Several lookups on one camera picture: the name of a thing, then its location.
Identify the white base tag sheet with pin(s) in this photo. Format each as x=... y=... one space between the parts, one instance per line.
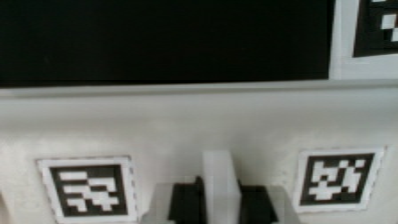
x=365 y=40

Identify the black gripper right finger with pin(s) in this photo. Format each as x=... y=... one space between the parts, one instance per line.
x=257 y=207

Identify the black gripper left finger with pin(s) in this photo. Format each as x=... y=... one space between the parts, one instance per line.
x=187 y=212

